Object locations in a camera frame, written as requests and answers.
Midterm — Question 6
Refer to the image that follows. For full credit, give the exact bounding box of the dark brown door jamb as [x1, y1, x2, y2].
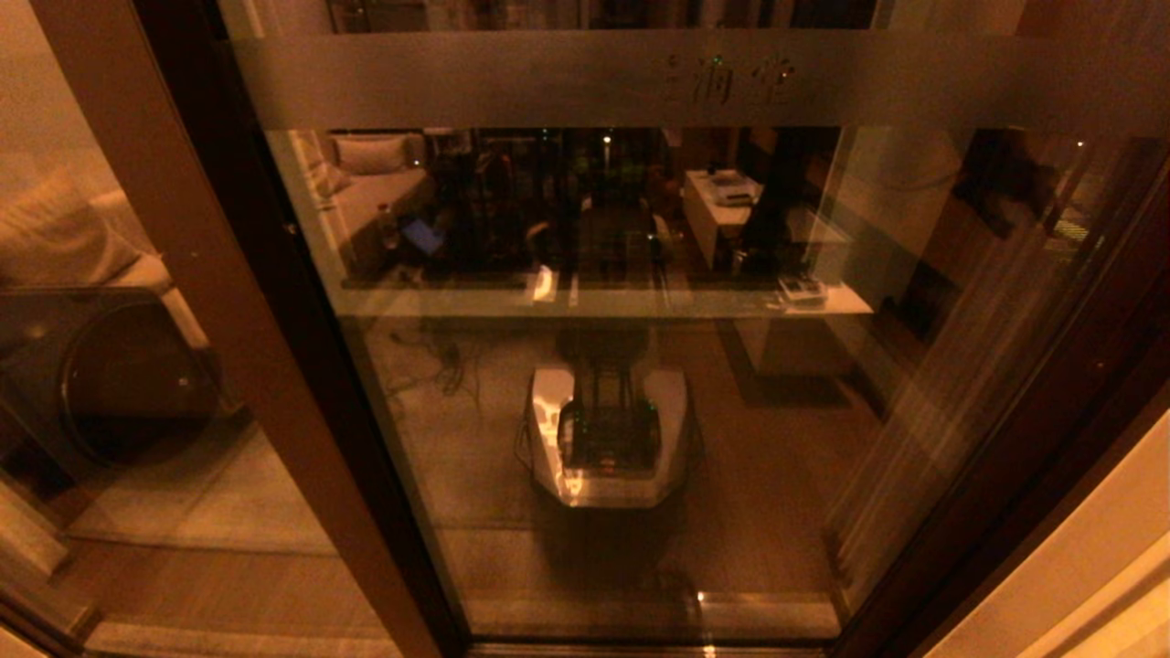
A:
[841, 274, 1170, 658]

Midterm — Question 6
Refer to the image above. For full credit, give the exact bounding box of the dark stone window sill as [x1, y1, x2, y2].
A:
[343, 272, 824, 293]

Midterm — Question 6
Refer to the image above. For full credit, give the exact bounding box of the brown framed fixed glass panel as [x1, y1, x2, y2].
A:
[0, 0, 472, 658]

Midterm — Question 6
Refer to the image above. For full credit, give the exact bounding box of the dark front-load washing machine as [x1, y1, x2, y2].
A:
[0, 288, 240, 476]

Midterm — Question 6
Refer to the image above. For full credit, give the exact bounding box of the brown framed sliding glass door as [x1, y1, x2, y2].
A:
[219, 0, 1170, 654]

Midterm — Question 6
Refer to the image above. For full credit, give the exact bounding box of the dark metal floor track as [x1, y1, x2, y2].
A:
[462, 640, 833, 658]

